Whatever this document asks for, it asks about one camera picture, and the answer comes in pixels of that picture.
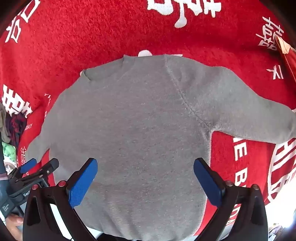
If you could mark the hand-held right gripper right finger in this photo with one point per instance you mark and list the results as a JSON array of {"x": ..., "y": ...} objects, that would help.
[{"x": 208, "y": 183}]

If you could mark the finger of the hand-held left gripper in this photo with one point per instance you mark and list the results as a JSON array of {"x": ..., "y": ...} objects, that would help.
[
  {"x": 49, "y": 167},
  {"x": 27, "y": 165}
]

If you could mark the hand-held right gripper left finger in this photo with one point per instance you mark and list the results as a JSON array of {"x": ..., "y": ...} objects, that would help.
[{"x": 83, "y": 183}]

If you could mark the grey knit sweater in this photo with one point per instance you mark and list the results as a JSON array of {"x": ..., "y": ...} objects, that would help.
[{"x": 138, "y": 127}]

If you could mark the person's left hand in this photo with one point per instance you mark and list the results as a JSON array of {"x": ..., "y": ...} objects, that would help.
[{"x": 12, "y": 223}]

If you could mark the green white printed cloth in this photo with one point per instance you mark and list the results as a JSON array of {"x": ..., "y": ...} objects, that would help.
[{"x": 9, "y": 153}]

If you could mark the dark red blue patterned cloth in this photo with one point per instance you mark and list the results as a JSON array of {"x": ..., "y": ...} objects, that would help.
[{"x": 16, "y": 129}]

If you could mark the olive grey cloth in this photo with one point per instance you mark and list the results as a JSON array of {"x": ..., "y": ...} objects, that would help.
[{"x": 3, "y": 122}]

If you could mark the white printed bed sheet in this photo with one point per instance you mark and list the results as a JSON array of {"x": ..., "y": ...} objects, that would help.
[{"x": 277, "y": 213}]

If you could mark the red printed blanket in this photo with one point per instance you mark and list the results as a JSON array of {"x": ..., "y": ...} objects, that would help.
[{"x": 92, "y": 34}]

